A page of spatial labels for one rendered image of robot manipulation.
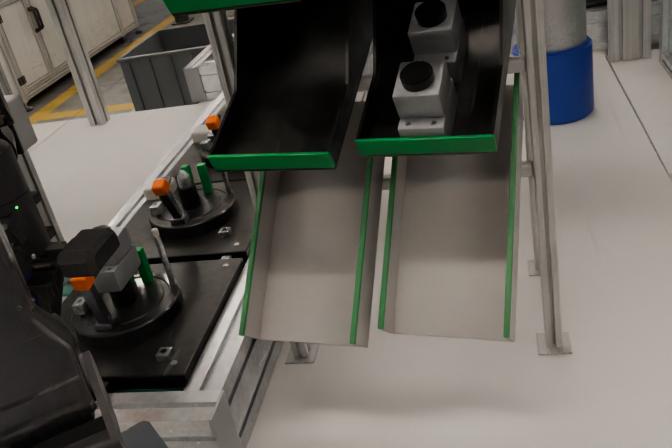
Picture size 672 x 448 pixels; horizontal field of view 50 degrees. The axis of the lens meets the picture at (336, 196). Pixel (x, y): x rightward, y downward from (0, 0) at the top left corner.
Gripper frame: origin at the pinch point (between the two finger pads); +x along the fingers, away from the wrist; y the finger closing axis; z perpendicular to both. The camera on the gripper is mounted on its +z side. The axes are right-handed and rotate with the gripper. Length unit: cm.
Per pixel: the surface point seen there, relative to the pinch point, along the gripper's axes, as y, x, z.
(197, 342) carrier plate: 11.6, 12.1, -7.0
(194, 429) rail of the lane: 14.7, 14.5, 4.5
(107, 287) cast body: 0.5, 5.8, -10.3
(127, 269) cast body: 2.1, 5.2, -13.1
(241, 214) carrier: 8.1, 11.9, -38.2
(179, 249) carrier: 1.1, 12.0, -28.9
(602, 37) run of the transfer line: 75, 19, -130
